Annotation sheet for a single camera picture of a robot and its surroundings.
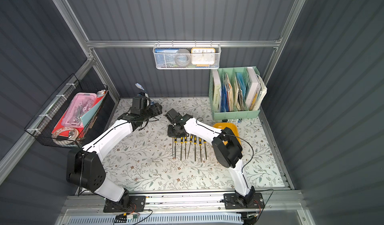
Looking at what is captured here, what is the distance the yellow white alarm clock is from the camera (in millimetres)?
897

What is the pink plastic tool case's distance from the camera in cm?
69

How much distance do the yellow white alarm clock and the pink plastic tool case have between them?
0.59 m
